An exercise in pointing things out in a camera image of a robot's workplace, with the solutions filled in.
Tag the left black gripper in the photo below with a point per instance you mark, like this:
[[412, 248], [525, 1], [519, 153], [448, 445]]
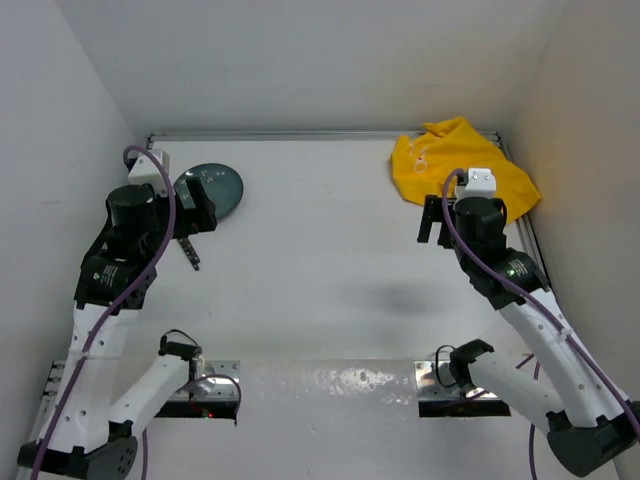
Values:
[[197, 218]]

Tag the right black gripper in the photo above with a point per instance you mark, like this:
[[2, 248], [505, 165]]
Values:
[[432, 212]]

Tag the blue ceramic plate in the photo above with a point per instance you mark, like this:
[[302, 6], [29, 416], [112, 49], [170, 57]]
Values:
[[222, 184]]

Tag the yellow cloth placemat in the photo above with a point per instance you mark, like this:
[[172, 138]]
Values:
[[420, 165]]

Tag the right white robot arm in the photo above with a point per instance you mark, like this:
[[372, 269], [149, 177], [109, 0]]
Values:
[[586, 420]]

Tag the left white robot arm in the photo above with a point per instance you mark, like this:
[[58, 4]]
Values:
[[88, 434]]

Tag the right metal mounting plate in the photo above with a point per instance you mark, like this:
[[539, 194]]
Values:
[[434, 384]]

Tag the metal mounting plate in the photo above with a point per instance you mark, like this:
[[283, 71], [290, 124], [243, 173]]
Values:
[[217, 389], [434, 384]]

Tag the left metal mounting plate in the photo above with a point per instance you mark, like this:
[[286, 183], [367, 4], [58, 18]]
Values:
[[217, 389]]

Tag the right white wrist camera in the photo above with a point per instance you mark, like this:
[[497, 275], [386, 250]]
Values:
[[477, 182]]

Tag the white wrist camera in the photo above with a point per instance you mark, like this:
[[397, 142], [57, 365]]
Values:
[[144, 171], [477, 182]]

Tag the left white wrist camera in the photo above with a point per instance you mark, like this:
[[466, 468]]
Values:
[[144, 171]]

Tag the aluminium table frame rail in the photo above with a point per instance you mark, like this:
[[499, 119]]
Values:
[[277, 135]]

